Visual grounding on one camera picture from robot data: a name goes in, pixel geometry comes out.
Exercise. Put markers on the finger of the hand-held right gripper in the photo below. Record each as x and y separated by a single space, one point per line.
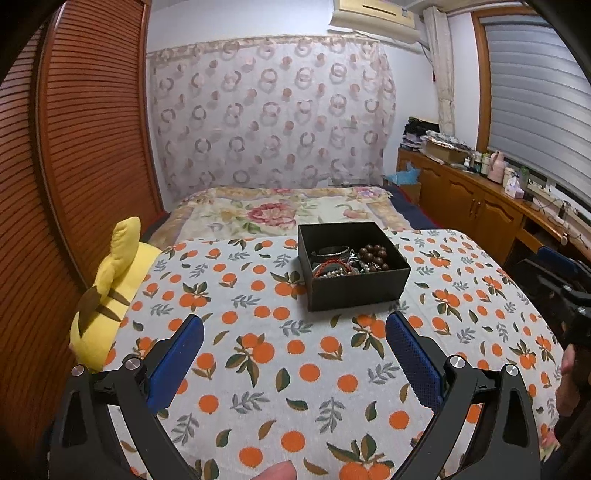
556 256
535 277

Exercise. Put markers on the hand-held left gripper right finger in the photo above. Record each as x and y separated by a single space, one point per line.
413 364

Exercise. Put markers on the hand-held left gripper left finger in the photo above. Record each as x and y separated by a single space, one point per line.
178 364

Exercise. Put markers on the black jewelry box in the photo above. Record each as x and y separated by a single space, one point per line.
360 290

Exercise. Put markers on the silver bangle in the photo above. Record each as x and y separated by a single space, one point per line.
332 251

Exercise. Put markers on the person's right hand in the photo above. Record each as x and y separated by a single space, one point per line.
565 383

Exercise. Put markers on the person's left hand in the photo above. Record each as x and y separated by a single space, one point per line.
277 471

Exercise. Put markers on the white power strip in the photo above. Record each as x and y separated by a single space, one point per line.
542 187

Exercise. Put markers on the pink tissue box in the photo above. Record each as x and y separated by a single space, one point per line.
515 189

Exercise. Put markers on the orange fruit print blanket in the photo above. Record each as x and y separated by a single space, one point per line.
277 350

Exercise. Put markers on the yellow plush toy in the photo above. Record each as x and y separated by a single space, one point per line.
113 286

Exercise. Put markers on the pink kettle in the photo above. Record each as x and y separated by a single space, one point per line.
496 167

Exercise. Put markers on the wooden cabinet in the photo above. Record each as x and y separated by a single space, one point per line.
461 198

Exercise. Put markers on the group of small bottles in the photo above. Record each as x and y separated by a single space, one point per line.
478 164

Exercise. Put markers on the dark blue bed sheet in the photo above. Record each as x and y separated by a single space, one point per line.
415 212

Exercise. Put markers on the small brown cardboard box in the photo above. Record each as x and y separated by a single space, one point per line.
412 194

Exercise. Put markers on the grey window blind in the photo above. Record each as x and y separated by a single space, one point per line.
540 106

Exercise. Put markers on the patterned folded cloth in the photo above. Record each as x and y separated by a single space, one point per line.
448 141

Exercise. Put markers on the blue plastic bag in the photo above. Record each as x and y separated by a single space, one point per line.
406 177

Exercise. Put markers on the floral bed blanket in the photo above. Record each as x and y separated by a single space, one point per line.
268 212

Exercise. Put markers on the stack of folded clothes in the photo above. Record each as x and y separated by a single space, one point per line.
418 134

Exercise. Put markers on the white tied curtain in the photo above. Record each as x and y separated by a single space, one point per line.
443 69

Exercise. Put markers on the wooden louvered wardrobe door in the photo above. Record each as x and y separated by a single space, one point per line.
83 161

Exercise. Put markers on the circle pattern curtain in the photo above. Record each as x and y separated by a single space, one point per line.
268 115

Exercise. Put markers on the white air conditioner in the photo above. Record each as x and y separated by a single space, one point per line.
374 18

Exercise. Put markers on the wooden window frame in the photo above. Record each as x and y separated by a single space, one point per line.
482 83

